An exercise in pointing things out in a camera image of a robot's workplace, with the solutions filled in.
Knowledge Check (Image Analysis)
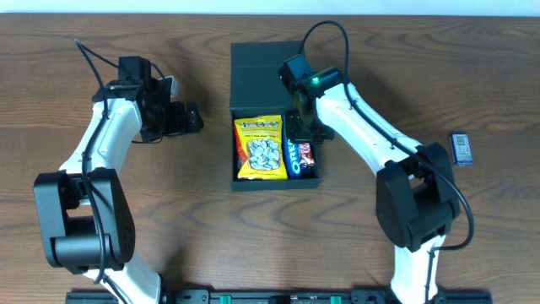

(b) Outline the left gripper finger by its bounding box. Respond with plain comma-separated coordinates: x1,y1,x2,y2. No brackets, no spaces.
186,102,204,133
168,101,187,136

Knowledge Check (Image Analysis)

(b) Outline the blue Oreo packet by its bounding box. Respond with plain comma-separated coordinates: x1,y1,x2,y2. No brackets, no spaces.
283,123,302,179

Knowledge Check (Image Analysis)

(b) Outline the green red KitKat bar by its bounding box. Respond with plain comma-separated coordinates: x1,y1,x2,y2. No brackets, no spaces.
299,143,316,167

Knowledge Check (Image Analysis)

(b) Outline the yellow sunflower seed packet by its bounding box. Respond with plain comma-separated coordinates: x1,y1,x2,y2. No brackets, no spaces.
234,115,288,180

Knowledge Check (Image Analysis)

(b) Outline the black rectangular box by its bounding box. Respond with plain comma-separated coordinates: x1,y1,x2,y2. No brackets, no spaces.
229,41,320,191

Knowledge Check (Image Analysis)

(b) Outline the small blue barcode packet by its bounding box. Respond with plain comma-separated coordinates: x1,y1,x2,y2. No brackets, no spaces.
450,133,473,166

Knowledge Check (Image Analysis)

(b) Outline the Cadbury Dairy Milk bar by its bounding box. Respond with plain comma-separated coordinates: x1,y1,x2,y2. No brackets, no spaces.
300,165,312,178

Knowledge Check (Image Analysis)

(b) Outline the red snack packet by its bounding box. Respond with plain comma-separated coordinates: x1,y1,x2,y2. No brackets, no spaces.
234,127,247,170

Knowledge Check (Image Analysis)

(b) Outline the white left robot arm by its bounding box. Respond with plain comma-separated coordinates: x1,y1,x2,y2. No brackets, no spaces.
34,85,203,303

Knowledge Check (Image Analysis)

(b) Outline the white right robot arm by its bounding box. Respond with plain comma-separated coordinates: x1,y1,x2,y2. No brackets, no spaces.
278,65,460,303

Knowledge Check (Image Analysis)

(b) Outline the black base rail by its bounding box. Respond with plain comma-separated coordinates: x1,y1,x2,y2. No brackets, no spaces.
65,289,494,304

